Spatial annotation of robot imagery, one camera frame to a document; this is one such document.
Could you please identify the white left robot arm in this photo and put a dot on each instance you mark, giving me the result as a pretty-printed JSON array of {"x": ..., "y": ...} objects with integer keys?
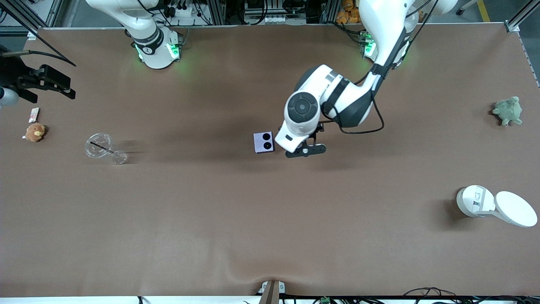
[{"x": 333, "y": 90}]

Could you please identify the aluminium frame corner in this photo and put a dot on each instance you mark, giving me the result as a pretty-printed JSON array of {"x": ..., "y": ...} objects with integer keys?
[{"x": 512, "y": 25}]

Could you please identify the lilac phone with black lenses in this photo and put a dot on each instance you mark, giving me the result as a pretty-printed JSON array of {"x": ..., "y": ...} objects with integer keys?
[{"x": 262, "y": 142}]

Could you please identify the clear glass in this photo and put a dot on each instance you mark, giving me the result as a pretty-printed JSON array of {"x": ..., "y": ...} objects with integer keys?
[{"x": 98, "y": 145}]

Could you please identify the white stand leg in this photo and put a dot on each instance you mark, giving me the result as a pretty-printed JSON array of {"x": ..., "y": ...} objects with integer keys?
[{"x": 464, "y": 6}]

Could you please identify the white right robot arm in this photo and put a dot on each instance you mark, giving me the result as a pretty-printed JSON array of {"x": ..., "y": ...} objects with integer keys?
[{"x": 152, "y": 42}]

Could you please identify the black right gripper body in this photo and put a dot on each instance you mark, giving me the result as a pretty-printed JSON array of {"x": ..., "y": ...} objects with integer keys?
[{"x": 13, "y": 74}]

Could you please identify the thin black stick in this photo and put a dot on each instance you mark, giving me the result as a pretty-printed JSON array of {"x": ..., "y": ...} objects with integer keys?
[{"x": 101, "y": 147}]

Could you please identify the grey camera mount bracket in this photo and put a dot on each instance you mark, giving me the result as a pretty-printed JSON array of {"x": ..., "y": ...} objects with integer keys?
[{"x": 271, "y": 291}]

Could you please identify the white flat power strip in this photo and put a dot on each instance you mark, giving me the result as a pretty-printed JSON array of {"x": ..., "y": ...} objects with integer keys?
[{"x": 270, "y": 19}]

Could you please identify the white power strip with plugs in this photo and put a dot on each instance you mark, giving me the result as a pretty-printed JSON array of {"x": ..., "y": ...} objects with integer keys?
[{"x": 181, "y": 10}]

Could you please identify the green plush turtle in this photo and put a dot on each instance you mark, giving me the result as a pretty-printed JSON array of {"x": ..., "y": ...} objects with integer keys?
[{"x": 508, "y": 110}]

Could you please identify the small white printed card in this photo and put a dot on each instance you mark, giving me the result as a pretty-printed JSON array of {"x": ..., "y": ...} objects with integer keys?
[{"x": 33, "y": 115}]

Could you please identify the white bin with open lid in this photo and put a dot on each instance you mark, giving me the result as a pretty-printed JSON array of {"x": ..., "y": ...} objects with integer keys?
[{"x": 474, "y": 202}]

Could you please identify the brown plush toy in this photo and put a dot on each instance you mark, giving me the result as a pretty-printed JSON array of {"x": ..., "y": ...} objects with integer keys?
[{"x": 35, "y": 132}]

